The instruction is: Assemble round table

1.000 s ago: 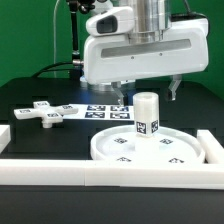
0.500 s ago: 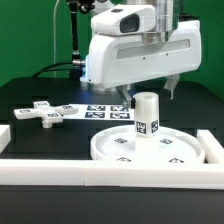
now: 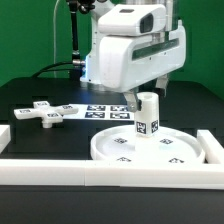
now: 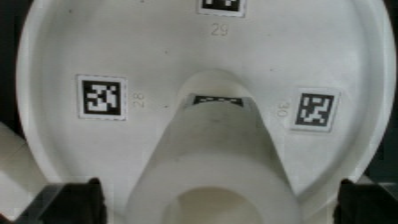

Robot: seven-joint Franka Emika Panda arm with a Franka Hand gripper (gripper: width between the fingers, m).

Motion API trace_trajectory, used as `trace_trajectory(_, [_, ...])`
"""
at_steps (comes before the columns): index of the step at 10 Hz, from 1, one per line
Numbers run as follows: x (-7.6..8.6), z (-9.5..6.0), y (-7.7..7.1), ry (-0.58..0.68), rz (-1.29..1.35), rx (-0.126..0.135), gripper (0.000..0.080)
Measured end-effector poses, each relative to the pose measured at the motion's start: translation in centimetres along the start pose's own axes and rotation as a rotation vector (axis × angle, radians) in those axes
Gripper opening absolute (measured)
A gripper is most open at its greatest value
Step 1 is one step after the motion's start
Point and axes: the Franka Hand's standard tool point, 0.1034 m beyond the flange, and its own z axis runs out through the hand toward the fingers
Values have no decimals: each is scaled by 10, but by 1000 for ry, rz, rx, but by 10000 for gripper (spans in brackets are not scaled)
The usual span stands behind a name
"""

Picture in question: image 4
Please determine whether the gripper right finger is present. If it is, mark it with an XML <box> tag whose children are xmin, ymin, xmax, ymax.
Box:
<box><xmin>335</xmin><ymin>179</ymin><xmax>398</xmax><ymax>224</ymax></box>

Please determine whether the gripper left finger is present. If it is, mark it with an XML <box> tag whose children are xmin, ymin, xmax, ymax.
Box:
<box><xmin>12</xmin><ymin>178</ymin><xmax>108</xmax><ymax>224</ymax></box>

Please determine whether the white cylindrical table leg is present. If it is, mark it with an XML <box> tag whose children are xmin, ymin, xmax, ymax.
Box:
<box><xmin>122</xmin><ymin>94</ymin><xmax>307</xmax><ymax>224</ymax></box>

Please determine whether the white round table top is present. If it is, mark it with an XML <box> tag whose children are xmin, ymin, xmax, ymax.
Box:
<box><xmin>16</xmin><ymin>0</ymin><xmax>396</xmax><ymax>224</ymax></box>

